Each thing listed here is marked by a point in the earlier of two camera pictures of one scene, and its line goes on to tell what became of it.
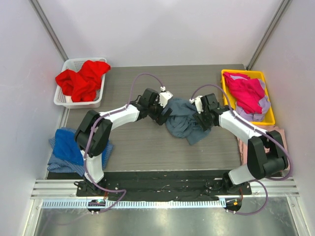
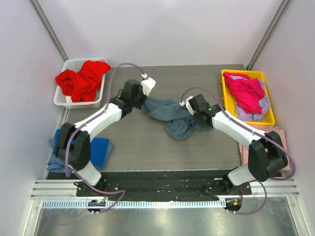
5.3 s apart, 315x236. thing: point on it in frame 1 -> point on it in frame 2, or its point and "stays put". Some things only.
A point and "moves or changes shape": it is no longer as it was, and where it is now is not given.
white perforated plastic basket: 75,64 stays put
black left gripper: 160,114 -> 141,99
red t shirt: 83,84 stays put
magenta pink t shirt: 247,92 stays put
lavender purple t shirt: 265,104 stays put
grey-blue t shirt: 181,122 moves or changes shape
